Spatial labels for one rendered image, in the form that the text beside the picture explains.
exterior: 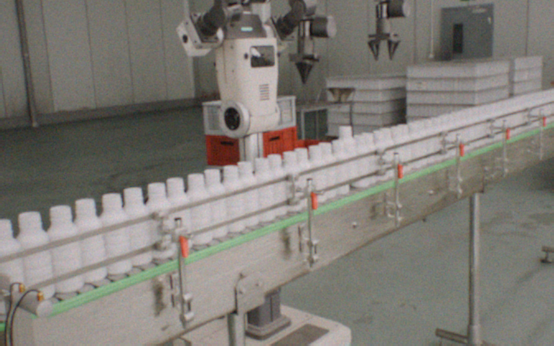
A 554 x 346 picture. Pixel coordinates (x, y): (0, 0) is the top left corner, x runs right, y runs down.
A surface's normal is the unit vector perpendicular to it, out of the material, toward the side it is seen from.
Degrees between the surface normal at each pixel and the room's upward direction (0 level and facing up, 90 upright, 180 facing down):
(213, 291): 90
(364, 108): 90
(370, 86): 90
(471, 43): 90
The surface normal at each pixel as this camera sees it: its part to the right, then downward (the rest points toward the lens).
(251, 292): 0.75, 0.08
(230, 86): -0.64, 0.35
